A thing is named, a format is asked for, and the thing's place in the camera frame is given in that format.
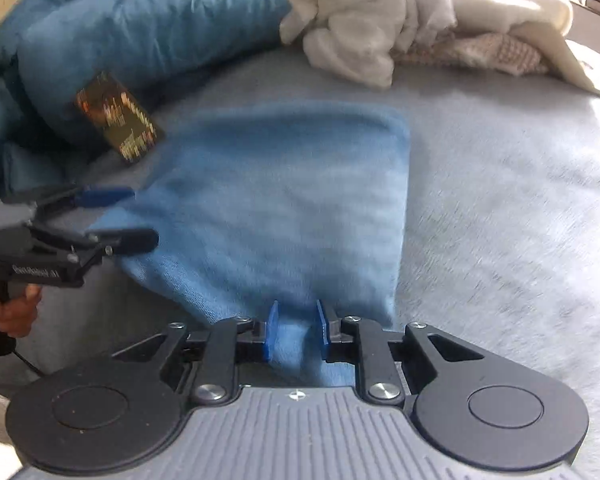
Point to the blue fleece cloth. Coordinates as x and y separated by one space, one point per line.
280 200

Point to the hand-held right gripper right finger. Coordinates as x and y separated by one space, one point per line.
322 330

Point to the person's left hand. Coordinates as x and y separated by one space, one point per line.
17 315

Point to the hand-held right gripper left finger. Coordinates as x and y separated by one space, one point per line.
273 332

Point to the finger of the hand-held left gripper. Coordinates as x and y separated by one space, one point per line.
130 240
105 196

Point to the dark gold printed packet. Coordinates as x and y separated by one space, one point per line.
120 120

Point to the beige knitted garment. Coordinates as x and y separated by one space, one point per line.
480 52

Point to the white thin shirt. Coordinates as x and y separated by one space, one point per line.
350 35

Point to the grey bed blanket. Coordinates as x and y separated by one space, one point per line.
505 210

